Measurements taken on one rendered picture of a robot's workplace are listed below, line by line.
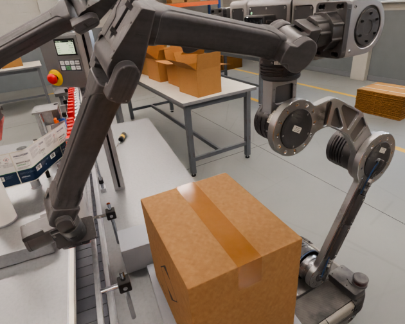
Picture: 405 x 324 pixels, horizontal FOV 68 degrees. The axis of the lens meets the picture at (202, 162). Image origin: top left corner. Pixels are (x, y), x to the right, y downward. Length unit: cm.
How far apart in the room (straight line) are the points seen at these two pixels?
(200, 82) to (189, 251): 228
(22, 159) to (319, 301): 147
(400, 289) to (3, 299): 194
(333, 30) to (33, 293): 104
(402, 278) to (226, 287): 176
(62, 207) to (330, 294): 134
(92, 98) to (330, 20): 53
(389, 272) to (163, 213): 178
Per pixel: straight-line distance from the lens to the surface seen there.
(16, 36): 97
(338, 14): 80
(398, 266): 231
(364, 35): 86
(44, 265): 113
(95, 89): 53
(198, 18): 55
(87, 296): 90
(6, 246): 119
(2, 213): 127
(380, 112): 476
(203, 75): 277
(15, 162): 143
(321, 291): 170
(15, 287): 111
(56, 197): 69
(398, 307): 209
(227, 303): 61
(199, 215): 66
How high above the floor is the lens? 153
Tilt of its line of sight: 28 degrees down
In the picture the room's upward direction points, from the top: 5 degrees counter-clockwise
